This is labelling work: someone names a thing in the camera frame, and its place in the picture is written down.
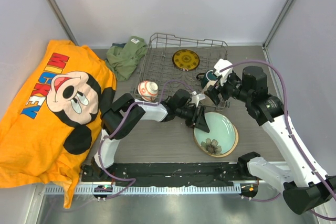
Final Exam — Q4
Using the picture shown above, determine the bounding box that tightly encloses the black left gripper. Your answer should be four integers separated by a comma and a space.
176, 105, 209, 133

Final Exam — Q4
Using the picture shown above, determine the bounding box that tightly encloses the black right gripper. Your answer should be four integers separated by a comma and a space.
205, 71, 253, 105

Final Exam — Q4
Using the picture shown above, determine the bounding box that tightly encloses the light green flower plate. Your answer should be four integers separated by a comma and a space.
194, 112, 239, 157

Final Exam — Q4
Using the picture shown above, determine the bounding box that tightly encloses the cream bird painted plate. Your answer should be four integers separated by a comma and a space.
193, 124, 239, 158

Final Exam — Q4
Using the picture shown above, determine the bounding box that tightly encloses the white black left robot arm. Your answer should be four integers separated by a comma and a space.
91, 89, 210, 182

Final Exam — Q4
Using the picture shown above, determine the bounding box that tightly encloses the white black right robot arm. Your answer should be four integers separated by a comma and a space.
205, 60, 335, 215

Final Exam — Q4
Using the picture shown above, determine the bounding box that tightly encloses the beige paper cup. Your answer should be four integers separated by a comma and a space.
203, 80, 216, 97

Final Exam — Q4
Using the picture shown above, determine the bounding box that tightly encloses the dark green mug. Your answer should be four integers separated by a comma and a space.
196, 70, 217, 88

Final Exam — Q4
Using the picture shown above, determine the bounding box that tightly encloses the yellow patterned small plate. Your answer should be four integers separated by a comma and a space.
172, 49, 200, 71

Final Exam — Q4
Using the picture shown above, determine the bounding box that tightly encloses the white red patterned bowl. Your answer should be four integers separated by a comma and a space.
138, 81, 159, 102

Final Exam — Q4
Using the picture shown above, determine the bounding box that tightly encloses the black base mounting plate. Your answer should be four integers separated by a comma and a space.
80, 161, 263, 186

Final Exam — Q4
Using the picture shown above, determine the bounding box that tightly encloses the green crumpled cloth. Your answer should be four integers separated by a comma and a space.
105, 36, 148, 81

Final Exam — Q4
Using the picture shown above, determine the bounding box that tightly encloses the orange Mickey t-shirt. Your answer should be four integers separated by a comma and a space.
1, 40, 117, 209

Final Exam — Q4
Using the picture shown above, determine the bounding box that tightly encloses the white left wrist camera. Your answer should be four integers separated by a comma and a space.
191, 91, 206, 107

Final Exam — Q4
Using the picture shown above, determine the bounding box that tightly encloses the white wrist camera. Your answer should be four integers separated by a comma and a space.
214, 59, 233, 86
191, 91, 206, 107

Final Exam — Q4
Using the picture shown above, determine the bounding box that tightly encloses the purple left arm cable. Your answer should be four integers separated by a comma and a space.
97, 80, 197, 206

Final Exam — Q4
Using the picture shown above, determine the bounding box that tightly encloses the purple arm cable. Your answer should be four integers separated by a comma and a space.
220, 59, 336, 221
97, 80, 197, 206

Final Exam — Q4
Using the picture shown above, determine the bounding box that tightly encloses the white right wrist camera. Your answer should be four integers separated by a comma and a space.
214, 59, 233, 86

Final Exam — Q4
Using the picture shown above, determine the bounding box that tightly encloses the grey wire dish rack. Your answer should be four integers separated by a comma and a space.
131, 33, 228, 99

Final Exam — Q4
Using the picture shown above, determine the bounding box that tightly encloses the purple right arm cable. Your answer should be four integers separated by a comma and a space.
220, 59, 336, 221

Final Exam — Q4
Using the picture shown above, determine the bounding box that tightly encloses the white slotted cable duct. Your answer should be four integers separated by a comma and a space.
41, 185, 242, 195

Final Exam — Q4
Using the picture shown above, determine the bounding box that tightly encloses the right aluminium frame post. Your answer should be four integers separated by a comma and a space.
263, 0, 296, 49

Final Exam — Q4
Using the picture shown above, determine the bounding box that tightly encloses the grey aluminium frame post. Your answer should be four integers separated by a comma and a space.
46, 0, 78, 45

